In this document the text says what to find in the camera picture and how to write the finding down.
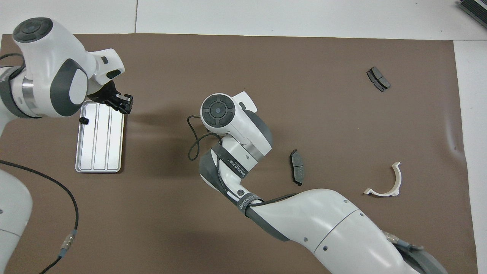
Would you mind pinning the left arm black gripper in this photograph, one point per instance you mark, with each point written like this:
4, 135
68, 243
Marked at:
106, 97

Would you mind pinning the small black bearing gear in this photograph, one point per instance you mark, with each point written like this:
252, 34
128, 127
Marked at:
83, 120

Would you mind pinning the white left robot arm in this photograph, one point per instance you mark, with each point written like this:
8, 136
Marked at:
45, 57

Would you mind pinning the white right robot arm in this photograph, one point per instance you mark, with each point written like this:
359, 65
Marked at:
335, 228

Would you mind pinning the silver metal tray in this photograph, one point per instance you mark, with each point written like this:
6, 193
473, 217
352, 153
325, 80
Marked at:
101, 152

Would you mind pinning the brown table mat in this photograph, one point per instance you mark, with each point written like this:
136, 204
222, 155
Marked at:
228, 68

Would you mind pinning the dark grey brake pad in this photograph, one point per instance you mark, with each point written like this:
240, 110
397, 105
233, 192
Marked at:
378, 79
298, 169

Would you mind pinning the grey ribbed device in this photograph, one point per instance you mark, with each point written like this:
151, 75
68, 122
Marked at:
475, 9

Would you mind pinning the white curved plastic bracket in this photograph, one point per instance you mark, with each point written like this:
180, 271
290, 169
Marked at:
399, 179

